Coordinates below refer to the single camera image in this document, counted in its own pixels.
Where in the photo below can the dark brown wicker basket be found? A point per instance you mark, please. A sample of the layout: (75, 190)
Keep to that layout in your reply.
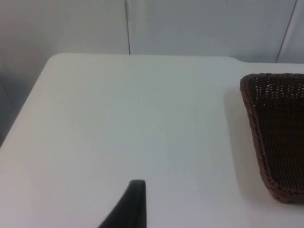
(282, 133)

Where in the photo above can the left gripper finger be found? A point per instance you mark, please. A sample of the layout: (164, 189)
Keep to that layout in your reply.
(133, 209)

